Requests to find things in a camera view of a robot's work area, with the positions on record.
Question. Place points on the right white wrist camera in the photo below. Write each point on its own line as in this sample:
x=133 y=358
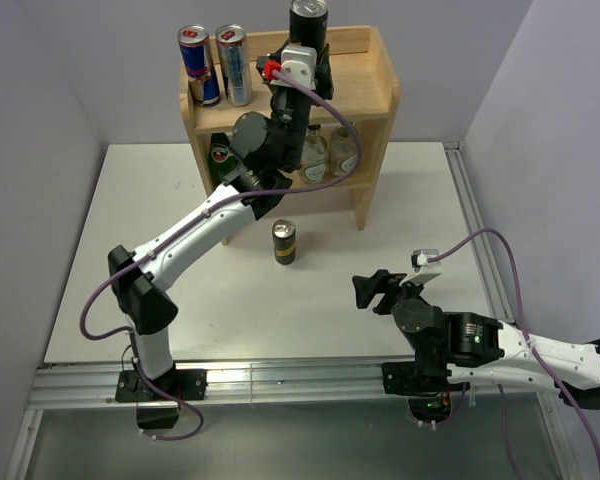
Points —
x=424 y=267

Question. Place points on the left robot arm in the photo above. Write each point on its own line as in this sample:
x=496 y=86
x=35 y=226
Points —
x=141 y=278

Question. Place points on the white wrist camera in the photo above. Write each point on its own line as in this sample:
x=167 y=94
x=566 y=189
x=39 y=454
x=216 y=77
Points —
x=424 y=267
x=297 y=63

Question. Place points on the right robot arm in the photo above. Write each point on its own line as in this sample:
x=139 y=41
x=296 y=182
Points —
x=464 y=349

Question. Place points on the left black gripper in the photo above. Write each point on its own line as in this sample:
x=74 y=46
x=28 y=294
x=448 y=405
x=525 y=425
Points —
x=324 y=87

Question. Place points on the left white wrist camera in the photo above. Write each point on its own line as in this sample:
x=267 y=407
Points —
x=297 y=63

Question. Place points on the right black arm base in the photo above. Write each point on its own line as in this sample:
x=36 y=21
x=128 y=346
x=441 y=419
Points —
x=432 y=399

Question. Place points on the clear glass bottle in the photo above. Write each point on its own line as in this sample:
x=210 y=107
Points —
x=342 y=151
x=314 y=156

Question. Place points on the silver light-blue energy can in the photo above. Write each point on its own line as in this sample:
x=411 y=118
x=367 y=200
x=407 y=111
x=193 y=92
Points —
x=232 y=47

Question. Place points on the blue silver Red Bull can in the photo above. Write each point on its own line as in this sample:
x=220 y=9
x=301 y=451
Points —
x=195 y=50

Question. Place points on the black yellow can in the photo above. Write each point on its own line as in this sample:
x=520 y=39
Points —
x=284 y=241
x=308 y=21

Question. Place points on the left green Perrier bottle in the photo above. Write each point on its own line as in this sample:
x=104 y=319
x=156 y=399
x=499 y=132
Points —
x=220 y=159

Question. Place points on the aluminium mounting rail frame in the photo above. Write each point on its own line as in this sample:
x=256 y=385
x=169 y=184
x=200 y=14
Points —
x=293 y=368

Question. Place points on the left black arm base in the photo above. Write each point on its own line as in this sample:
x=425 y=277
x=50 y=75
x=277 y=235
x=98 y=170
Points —
x=181 y=384

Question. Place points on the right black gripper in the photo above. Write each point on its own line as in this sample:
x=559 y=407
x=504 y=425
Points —
x=380 y=282

